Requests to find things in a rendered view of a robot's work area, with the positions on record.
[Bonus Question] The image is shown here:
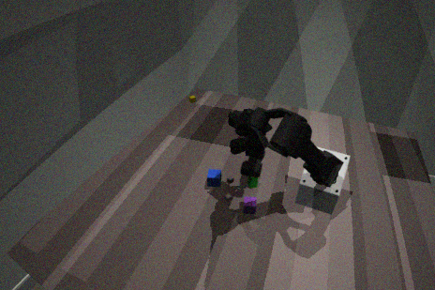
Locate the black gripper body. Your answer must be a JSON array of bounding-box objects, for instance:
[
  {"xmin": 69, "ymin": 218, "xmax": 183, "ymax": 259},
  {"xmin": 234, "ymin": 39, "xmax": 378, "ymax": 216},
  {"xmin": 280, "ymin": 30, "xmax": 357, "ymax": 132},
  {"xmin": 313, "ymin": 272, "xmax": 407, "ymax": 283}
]
[{"xmin": 241, "ymin": 138, "xmax": 266, "ymax": 177}]

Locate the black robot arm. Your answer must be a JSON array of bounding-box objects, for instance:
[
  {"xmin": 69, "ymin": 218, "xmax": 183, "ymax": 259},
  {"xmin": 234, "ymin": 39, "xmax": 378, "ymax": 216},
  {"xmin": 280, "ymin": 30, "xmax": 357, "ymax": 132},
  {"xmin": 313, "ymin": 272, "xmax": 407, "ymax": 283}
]
[{"xmin": 228, "ymin": 107, "xmax": 343, "ymax": 187}]

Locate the blue block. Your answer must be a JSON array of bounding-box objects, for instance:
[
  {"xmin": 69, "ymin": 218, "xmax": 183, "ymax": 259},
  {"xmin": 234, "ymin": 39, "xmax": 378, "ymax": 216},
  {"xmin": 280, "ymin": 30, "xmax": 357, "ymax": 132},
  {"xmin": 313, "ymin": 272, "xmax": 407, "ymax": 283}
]
[{"xmin": 207, "ymin": 169, "xmax": 221, "ymax": 187}]

